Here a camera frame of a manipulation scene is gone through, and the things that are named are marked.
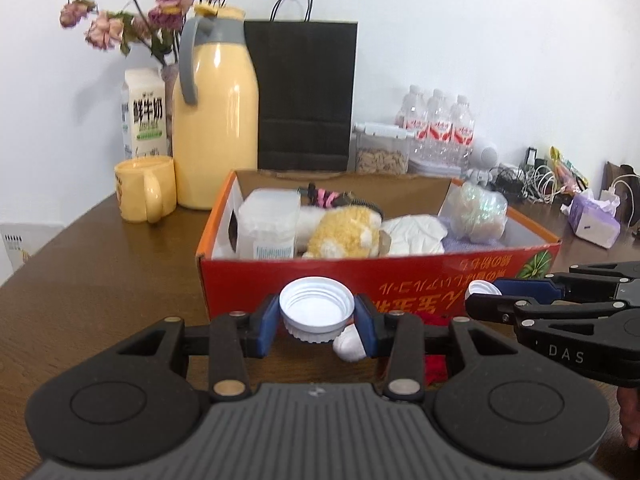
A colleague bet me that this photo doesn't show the white printed package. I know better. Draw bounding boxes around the white printed package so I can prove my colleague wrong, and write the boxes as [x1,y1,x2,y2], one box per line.
[0,222,57,287]

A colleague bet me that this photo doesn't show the yellow mug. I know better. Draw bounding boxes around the yellow mug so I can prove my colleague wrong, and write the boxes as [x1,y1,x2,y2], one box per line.
[113,155,179,225]

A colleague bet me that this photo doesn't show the white rounded object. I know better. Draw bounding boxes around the white rounded object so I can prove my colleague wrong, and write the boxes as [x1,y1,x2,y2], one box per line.
[332,324,370,362]

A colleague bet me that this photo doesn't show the clear seed container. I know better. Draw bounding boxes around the clear seed container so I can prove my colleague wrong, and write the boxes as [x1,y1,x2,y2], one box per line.
[353,122,417,176]

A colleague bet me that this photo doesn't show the yellow snack packet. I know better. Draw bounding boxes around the yellow snack packet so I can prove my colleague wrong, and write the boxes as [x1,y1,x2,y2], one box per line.
[549,145,581,183]

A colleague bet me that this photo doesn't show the brown paper bag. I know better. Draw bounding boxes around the brown paper bag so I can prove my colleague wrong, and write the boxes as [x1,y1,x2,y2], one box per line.
[602,161,640,229]

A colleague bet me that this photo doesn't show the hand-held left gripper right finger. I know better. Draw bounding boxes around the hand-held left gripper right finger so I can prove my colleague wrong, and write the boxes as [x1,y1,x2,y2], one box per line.
[355,295,521,402]

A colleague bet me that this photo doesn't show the yellow thermos jug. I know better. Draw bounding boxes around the yellow thermos jug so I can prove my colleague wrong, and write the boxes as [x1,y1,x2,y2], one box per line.
[172,4,261,211]

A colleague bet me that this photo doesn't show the tangled white cables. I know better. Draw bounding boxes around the tangled white cables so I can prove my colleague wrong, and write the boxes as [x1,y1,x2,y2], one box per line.
[519,166,567,205]

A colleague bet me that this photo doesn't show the clear water bottle red label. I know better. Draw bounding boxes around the clear water bottle red label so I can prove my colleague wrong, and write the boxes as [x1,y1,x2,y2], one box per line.
[397,84,430,161]
[425,88,454,162]
[449,93,476,163]

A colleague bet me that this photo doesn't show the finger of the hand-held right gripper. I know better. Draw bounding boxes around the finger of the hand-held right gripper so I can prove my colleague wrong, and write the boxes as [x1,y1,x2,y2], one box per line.
[465,293,629,331]
[492,262,640,306]

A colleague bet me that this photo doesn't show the iridescent plastic bag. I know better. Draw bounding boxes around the iridescent plastic bag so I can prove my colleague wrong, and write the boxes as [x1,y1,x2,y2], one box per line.
[439,180,509,244]

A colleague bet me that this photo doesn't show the dried pink flowers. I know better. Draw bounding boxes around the dried pink flowers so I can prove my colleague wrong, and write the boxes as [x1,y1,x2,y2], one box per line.
[59,0,239,67]

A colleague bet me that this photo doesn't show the black paper bag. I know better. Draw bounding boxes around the black paper bag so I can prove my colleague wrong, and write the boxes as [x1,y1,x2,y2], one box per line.
[243,0,359,174]

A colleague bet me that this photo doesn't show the white milk carton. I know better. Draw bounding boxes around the white milk carton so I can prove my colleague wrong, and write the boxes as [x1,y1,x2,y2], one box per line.
[121,68,169,161]

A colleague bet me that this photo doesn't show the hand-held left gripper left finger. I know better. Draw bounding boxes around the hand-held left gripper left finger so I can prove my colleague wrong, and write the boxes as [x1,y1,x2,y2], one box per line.
[117,294,281,402]

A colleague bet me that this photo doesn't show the small white cap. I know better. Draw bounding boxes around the small white cap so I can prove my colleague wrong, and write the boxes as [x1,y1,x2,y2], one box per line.
[466,279,503,302]

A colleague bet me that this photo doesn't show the orange cardboard box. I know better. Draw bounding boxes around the orange cardboard box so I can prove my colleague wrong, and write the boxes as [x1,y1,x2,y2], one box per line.
[195,168,564,324]

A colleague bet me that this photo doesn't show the black pink hair brush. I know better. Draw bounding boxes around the black pink hair brush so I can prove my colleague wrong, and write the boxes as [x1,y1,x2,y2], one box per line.
[298,184,384,212]

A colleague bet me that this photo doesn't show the white charger with cable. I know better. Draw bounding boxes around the white charger with cable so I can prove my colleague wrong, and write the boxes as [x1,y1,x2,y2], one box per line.
[599,174,640,227]

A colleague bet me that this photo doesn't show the lavender cloth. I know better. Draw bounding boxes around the lavender cloth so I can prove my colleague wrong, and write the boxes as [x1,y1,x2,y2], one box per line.
[442,236,504,257]

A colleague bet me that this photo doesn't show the person's right hand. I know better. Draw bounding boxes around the person's right hand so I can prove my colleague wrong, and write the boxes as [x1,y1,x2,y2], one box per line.
[615,386,640,452]

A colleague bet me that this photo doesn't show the glass flower vase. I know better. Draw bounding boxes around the glass flower vase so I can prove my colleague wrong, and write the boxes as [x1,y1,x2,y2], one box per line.
[160,62,182,157]

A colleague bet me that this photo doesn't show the yellow white plush toy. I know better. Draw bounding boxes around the yellow white plush toy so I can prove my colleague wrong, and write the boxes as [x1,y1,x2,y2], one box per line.
[295,204,386,260]

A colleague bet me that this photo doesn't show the white robot figurine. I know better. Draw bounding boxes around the white robot figurine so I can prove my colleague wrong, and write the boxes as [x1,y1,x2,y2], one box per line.
[466,143,501,187]

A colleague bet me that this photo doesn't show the white plastic container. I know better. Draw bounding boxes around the white plastic container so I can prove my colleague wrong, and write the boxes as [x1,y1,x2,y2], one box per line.
[236,188,303,261]

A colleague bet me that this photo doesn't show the purple tissue pack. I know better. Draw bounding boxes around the purple tissue pack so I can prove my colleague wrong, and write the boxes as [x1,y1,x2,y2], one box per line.
[568,188,622,250]

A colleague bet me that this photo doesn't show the tangled black cables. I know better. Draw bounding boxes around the tangled black cables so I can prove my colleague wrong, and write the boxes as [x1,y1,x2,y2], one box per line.
[494,164,527,197]

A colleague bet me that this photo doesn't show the pink snack packet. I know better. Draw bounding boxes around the pink snack packet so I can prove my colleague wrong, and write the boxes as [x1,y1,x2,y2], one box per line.
[559,160,592,195]

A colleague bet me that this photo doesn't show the white threaded bottle cap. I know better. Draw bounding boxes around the white threaded bottle cap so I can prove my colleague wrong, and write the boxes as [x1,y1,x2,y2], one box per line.
[279,277,356,345]

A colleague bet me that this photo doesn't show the white tissue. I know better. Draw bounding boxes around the white tissue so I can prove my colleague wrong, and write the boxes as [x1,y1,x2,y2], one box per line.
[379,213,449,256]

